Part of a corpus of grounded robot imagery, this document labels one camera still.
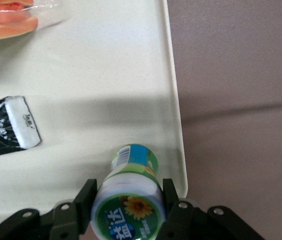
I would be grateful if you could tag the black tissue pack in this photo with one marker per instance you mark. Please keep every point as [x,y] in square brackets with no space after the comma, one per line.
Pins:
[6,130]

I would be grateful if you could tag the green gum bottle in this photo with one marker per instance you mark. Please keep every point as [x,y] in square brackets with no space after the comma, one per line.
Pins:
[131,200]

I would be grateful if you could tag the white plastic tray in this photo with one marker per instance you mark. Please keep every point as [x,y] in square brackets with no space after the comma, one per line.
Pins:
[93,75]

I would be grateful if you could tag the wrapped triangle sandwich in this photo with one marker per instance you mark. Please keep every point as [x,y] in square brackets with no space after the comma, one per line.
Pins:
[6,22]

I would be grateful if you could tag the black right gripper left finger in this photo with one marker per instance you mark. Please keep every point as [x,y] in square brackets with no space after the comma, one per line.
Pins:
[66,220]

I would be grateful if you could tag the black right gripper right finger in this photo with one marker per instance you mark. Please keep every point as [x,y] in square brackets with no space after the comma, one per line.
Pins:
[193,225]

